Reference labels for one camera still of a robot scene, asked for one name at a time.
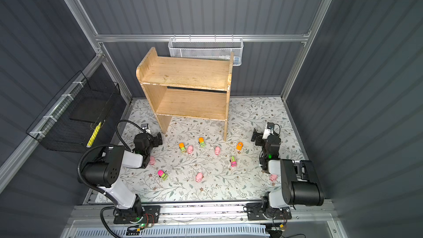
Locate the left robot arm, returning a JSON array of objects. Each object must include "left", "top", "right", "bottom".
[{"left": 77, "top": 120, "right": 163, "bottom": 228}]

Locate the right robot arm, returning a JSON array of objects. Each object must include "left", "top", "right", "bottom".
[{"left": 244, "top": 129, "right": 325, "bottom": 221}]

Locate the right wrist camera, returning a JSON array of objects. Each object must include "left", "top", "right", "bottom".
[{"left": 262, "top": 122, "right": 275, "bottom": 140}]

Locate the orange green mixer truck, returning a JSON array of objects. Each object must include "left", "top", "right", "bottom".
[
  {"left": 198, "top": 137, "right": 206, "bottom": 148},
  {"left": 178, "top": 143, "right": 187, "bottom": 153}
]

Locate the wooden two-tier shelf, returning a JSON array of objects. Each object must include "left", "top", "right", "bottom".
[{"left": 136, "top": 47, "right": 234, "bottom": 140}]

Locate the orange green mixer truck right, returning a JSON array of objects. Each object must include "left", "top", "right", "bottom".
[{"left": 198, "top": 137, "right": 206, "bottom": 148}]

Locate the black wire basket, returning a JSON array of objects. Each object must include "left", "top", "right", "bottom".
[{"left": 26, "top": 72, "right": 121, "bottom": 153}]

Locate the white vented cover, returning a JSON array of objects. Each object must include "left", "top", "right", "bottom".
[{"left": 74, "top": 224, "right": 270, "bottom": 238}]

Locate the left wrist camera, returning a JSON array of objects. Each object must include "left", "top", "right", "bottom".
[{"left": 141, "top": 123, "right": 150, "bottom": 133}]

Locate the yellow corn toy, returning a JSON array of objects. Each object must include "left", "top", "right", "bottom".
[{"left": 86, "top": 122, "right": 102, "bottom": 148}]

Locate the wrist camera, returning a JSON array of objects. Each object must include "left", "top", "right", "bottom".
[
  {"left": 141, "top": 123, "right": 150, "bottom": 133},
  {"left": 262, "top": 122, "right": 275, "bottom": 140}
]

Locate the orange toy car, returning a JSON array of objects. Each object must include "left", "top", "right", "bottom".
[{"left": 236, "top": 142, "right": 243, "bottom": 151}]

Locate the pink green toy truck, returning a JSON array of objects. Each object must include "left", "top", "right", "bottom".
[{"left": 230, "top": 156, "right": 237, "bottom": 167}]

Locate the white wire mesh basket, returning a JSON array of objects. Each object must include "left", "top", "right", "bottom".
[{"left": 168, "top": 39, "right": 244, "bottom": 66}]

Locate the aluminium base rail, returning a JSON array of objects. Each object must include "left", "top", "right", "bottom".
[{"left": 67, "top": 200, "right": 339, "bottom": 227}]

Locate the pink pig toy front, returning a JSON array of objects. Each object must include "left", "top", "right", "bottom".
[{"left": 195, "top": 173, "right": 204, "bottom": 182}]

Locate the orange green mixer truck left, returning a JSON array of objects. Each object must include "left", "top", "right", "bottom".
[{"left": 178, "top": 143, "right": 187, "bottom": 153}]

